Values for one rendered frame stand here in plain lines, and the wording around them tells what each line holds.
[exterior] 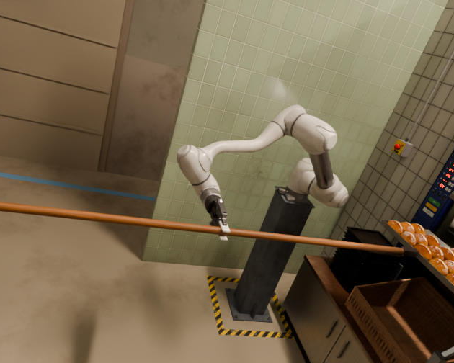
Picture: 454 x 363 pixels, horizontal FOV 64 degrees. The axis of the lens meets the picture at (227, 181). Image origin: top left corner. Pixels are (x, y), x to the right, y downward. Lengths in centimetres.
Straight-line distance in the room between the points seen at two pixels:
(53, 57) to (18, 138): 92
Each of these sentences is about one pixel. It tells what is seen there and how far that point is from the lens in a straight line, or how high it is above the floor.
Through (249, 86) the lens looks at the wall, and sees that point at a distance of 253.
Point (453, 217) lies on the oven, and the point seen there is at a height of 126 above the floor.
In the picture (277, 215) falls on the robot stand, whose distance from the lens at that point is 243.
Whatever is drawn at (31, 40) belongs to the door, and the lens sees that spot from 395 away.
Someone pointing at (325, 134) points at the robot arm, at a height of 158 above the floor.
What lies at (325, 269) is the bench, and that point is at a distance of 270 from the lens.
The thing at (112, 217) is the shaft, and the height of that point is 120.
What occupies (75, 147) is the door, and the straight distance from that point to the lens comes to 416.
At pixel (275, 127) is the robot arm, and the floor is 152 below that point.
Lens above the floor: 193
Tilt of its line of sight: 24 degrees down
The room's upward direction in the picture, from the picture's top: 18 degrees clockwise
